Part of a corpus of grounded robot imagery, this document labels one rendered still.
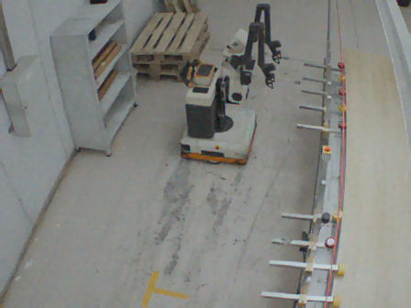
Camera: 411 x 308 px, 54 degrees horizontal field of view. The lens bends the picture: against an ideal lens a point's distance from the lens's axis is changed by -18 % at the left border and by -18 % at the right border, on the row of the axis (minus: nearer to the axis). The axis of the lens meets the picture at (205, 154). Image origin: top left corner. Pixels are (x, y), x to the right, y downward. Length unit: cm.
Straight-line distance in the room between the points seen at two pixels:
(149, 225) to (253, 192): 103
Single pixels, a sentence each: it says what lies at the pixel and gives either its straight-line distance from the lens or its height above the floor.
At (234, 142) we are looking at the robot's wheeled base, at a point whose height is 28.
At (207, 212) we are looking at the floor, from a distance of 441.
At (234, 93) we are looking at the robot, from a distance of 443.
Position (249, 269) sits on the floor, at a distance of 401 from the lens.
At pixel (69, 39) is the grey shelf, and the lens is 434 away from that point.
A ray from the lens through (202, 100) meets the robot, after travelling 436.
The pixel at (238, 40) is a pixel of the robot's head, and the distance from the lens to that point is 410.
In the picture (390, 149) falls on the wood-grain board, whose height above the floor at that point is 90.
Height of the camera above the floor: 339
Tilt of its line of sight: 43 degrees down
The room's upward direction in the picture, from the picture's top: 4 degrees counter-clockwise
